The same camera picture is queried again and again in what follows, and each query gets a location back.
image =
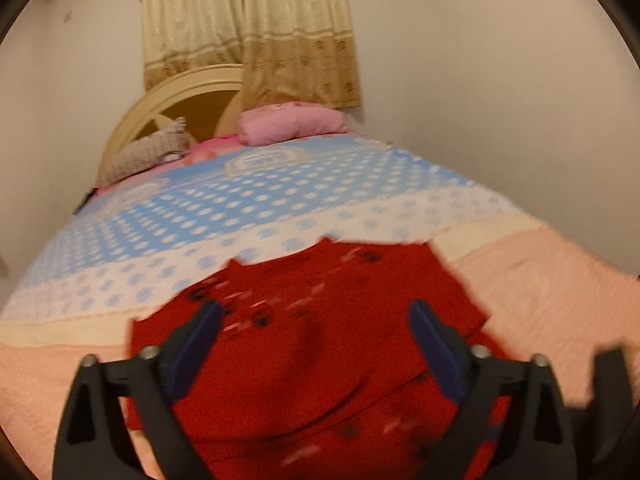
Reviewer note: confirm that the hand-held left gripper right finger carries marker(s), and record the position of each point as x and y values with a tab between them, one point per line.
437	350

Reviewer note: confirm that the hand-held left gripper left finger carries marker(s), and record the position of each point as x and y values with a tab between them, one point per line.
197	340

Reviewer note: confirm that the red knit garment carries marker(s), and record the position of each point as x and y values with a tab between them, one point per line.
320	360

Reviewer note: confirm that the polka dot blanket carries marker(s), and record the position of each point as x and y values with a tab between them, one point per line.
300	195

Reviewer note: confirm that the pink bed sheet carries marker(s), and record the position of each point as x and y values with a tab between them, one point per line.
215	146

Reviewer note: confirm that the pink pillow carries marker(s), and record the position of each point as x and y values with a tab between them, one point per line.
290	122

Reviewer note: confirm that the cream wooden headboard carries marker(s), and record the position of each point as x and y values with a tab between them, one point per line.
200	80

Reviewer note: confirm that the beige patterned curtain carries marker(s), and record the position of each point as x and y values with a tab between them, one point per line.
190	15
300	35

